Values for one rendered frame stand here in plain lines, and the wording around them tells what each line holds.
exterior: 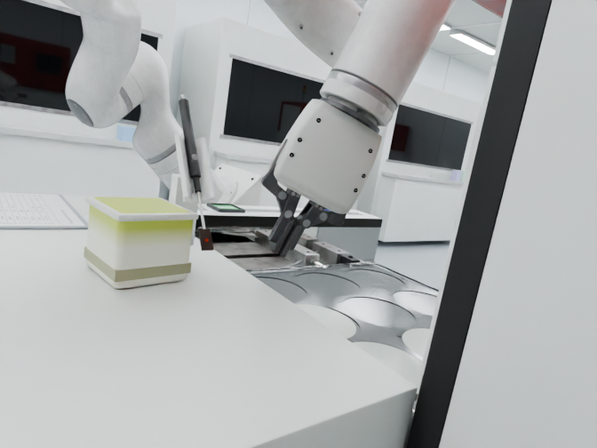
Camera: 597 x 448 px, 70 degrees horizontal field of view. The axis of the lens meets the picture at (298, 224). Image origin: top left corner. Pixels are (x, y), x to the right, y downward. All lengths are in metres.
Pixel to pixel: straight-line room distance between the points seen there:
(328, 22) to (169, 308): 0.39
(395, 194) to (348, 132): 4.72
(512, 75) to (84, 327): 0.31
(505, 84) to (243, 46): 3.81
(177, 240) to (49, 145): 2.95
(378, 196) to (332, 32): 4.75
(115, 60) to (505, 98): 0.76
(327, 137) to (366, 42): 0.10
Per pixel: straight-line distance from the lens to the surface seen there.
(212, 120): 3.88
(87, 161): 3.38
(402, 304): 0.67
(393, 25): 0.48
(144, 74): 1.05
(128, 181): 3.46
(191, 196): 0.49
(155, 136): 1.06
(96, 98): 0.99
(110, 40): 0.87
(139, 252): 0.39
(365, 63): 0.46
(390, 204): 5.16
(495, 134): 0.27
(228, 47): 3.97
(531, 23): 0.28
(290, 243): 0.48
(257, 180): 1.13
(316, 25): 0.58
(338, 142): 0.46
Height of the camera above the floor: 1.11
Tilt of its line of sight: 11 degrees down
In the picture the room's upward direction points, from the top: 9 degrees clockwise
